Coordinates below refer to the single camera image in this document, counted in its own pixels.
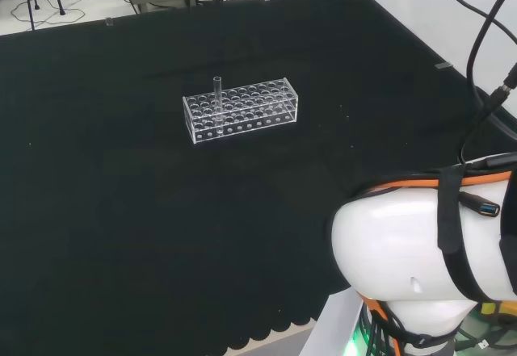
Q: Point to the clear glass test tube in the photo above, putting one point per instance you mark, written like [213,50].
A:
[217,89]

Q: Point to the clear plastic test tube rack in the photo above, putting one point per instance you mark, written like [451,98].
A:
[250,110]

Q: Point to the black bench cloth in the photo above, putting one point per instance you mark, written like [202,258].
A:
[121,190]

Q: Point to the yellow stop button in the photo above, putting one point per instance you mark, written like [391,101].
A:
[490,308]

